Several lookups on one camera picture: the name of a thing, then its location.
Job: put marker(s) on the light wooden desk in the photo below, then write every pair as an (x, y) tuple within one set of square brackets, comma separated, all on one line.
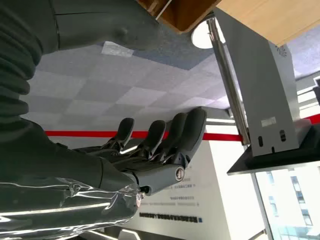
[(275, 16)]

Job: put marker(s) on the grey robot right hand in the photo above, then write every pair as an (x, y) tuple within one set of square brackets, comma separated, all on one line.
[(62, 182)]

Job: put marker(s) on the red barrier belt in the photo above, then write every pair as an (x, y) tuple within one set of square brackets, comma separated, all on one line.
[(87, 134), (313, 119)]

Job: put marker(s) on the white wall info board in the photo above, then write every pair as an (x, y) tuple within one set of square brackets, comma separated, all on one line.
[(200, 185)]

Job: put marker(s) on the grey kiosk stand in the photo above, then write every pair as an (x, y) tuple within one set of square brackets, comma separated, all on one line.
[(263, 82)]

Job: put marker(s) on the chrome stanchion with round base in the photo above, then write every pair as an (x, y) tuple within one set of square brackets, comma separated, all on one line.
[(229, 86)]

